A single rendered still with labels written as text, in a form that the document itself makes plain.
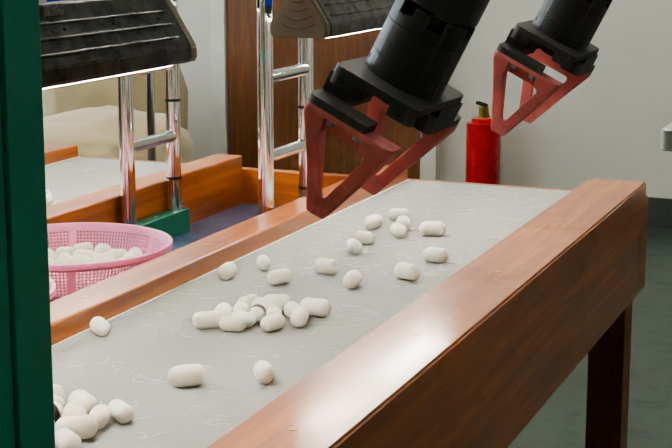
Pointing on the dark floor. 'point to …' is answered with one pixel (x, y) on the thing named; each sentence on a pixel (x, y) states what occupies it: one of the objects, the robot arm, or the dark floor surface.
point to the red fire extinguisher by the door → (482, 149)
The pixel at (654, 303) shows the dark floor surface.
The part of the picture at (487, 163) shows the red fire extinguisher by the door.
